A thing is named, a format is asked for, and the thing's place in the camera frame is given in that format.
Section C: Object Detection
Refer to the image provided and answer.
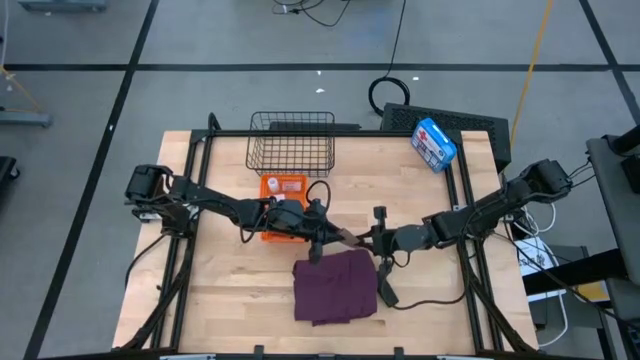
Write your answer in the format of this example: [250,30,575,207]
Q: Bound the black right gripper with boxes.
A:
[356,205,402,284]

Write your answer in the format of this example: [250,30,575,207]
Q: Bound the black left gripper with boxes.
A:
[298,198,352,266]

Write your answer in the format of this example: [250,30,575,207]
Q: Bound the orange plastic basket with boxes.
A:
[258,173,310,244]

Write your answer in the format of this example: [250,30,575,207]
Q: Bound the purple folded cloth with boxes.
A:
[292,248,379,327]

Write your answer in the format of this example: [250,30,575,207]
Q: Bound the black rectangular block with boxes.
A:
[380,277,402,308]

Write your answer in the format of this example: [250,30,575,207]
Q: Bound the blue first aid kit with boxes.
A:
[410,117,458,174]

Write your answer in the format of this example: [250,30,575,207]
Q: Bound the black perforated computer case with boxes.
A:
[380,102,512,174]

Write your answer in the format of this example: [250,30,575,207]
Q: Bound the white printed paper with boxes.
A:
[513,237,557,304]

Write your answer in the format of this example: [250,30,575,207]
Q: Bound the black cart beam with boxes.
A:
[522,248,630,296]

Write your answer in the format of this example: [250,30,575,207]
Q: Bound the yellow pad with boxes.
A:
[577,282,609,302]

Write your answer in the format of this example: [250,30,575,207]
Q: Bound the grey cart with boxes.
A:
[585,133,640,286]

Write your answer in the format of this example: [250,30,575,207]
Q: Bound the black equipment on cart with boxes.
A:
[607,124,640,195]

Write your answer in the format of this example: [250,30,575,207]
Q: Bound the grey floor base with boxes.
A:
[0,110,53,128]

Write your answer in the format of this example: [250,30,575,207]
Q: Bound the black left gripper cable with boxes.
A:
[305,179,333,214]

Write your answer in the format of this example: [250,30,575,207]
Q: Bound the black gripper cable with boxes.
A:
[391,252,469,311]
[305,179,333,214]

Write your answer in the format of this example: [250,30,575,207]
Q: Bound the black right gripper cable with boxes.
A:
[391,252,469,311]

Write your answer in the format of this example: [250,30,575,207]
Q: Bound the black aluminium table frame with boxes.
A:
[119,112,539,360]

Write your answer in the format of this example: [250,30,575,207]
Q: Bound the black wire basket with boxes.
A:
[244,110,336,178]

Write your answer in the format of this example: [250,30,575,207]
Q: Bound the black coiled floor cable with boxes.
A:
[368,0,412,117]

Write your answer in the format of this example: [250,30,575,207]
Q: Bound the black table-side cable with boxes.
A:
[124,232,169,289]

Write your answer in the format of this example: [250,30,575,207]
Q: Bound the black tangled floor cables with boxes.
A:
[272,0,351,29]

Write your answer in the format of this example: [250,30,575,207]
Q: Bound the yellow floor cable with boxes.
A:
[510,0,556,149]

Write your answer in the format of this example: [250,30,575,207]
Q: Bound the grey floor rail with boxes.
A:
[19,0,107,12]

